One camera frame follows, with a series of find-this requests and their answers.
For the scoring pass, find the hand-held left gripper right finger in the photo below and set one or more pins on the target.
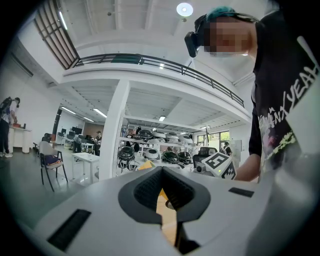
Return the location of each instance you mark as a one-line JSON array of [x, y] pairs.
[[225, 205]]

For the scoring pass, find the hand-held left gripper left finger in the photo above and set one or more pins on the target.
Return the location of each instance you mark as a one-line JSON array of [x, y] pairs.
[[105, 220]]

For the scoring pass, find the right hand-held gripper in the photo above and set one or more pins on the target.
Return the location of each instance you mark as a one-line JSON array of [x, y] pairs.
[[217, 166]]

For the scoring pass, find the person's right forearm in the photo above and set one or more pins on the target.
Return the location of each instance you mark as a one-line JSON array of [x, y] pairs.
[[247, 168]]

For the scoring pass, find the white rectangular desk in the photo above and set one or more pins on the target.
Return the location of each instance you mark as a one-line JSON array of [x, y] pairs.
[[85, 157]]

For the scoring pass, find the black mesh office chair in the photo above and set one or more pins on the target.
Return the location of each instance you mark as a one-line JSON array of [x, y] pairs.
[[203, 153]]

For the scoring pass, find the glass door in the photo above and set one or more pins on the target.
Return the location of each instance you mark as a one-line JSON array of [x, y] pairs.
[[215, 140]]

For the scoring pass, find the white metal shelf rack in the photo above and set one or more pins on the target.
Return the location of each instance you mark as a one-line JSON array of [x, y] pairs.
[[162, 144]]

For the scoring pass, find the round wooden table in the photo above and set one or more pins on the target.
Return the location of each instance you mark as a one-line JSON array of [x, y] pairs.
[[167, 220]]

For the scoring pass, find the shelf of white robot parts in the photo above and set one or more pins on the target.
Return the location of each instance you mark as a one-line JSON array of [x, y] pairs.
[[151, 153]]

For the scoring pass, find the dark blue orange bag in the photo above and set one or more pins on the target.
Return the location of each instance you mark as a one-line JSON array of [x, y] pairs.
[[52, 160]]

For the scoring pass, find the row of office desks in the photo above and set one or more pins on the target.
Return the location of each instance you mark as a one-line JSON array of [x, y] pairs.
[[75, 136]]

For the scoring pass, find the white pillar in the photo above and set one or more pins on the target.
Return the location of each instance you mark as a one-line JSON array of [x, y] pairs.
[[115, 125]]

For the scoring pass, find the person in black t-shirt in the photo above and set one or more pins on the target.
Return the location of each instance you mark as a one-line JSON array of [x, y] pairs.
[[277, 87]]

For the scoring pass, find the black swivel chair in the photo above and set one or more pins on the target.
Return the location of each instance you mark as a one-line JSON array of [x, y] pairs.
[[46, 138]]

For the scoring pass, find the white counter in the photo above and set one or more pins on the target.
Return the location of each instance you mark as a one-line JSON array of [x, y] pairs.
[[20, 138]]

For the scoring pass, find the black balcony railing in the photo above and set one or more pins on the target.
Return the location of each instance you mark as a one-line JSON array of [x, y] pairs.
[[155, 62]]

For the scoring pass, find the person's head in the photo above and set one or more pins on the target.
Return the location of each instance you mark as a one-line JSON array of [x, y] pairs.
[[227, 37]]

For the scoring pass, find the round ceiling lamp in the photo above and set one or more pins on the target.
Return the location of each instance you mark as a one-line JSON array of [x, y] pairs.
[[184, 9]]

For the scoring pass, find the black ceiling grille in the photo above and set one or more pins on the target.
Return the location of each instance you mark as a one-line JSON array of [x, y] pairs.
[[53, 32]]

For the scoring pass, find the grey chair with black frame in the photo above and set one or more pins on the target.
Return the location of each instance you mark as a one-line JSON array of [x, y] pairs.
[[46, 150]]

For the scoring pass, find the black head-worn camera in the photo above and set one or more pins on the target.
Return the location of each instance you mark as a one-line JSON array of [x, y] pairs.
[[191, 42]]

